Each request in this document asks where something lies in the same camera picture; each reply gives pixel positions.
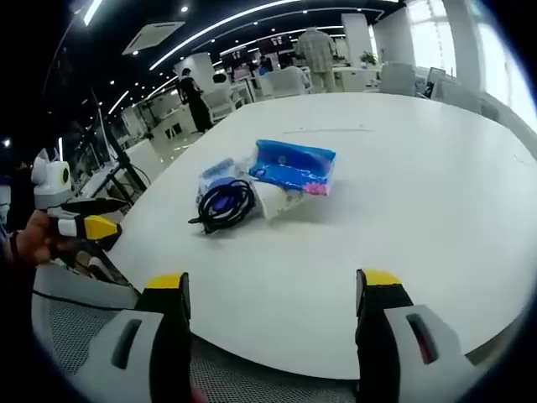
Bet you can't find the white tissue packet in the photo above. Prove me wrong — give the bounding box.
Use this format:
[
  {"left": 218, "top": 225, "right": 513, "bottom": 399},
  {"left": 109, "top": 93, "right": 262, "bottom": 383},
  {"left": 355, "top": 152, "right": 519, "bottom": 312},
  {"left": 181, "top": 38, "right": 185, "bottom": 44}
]
[{"left": 253, "top": 181, "right": 311, "bottom": 222}]

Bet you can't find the blue tissue packet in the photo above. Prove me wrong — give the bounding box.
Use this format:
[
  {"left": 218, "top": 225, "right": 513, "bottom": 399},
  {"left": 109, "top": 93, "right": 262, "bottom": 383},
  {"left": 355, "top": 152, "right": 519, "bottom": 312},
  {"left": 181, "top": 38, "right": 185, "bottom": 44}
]
[{"left": 248, "top": 138, "right": 337, "bottom": 197}]

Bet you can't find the black tripod stand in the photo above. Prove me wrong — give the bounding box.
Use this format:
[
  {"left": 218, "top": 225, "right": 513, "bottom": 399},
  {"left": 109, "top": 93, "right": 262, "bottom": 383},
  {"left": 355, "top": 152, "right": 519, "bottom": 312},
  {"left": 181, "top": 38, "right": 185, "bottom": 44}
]
[{"left": 89, "top": 87, "right": 150, "bottom": 190}]

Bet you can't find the person's left hand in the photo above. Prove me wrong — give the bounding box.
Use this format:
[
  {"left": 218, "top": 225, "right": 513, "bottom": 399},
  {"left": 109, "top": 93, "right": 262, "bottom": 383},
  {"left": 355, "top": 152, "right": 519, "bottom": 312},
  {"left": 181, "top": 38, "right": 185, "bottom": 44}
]
[{"left": 8, "top": 207, "right": 81, "bottom": 266}]

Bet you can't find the clear plastic bag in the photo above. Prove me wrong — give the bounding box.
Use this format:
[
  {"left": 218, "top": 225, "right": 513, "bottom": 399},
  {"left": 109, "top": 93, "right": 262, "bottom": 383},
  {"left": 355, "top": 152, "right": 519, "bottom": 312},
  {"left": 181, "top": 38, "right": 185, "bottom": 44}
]
[{"left": 196, "top": 156, "right": 253, "bottom": 211}]

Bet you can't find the white office chair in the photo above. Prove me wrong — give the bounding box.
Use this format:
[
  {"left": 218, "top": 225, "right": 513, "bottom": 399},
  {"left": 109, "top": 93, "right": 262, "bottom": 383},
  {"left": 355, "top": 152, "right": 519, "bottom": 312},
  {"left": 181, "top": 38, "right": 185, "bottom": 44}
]
[
  {"left": 202, "top": 86, "right": 238, "bottom": 123},
  {"left": 378, "top": 60, "right": 417, "bottom": 96},
  {"left": 265, "top": 66, "right": 312, "bottom": 100}
]

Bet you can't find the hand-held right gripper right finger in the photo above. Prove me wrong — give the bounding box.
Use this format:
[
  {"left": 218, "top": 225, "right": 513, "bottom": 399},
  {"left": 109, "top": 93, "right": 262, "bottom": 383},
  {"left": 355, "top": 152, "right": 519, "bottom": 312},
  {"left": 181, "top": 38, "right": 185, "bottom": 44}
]
[{"left": 355, "top": 268, "right": 496, "bottom": 403}]

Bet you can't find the ceiling air conditioner vent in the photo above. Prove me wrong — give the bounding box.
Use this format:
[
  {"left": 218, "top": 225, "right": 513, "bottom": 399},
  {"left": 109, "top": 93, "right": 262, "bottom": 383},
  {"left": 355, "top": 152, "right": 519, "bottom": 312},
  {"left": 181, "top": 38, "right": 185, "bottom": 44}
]
[{"left": 121, "top": 20, "right": 186, "bottom": 55}]

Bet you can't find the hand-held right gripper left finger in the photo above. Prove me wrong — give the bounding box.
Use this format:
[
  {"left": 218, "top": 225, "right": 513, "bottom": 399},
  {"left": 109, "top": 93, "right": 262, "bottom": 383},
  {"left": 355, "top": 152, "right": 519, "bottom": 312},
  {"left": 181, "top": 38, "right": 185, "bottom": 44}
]
[{"left": 70, "top": 271, "right": 193, "bottom": 403}]

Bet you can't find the white table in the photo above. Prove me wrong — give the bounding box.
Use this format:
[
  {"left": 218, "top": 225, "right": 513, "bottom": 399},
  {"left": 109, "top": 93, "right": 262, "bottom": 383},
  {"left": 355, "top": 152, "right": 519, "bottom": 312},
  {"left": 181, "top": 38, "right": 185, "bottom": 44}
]
[{"left": 109, "top": 92, "right": 537, "bottom": 381}]

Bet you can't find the black cable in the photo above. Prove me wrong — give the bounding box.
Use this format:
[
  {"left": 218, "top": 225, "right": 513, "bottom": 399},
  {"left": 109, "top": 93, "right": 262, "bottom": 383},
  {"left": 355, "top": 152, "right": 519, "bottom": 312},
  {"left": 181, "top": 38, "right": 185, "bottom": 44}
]
[{"left": 187, "top": 179, "right": 258, "bottom": 237}]

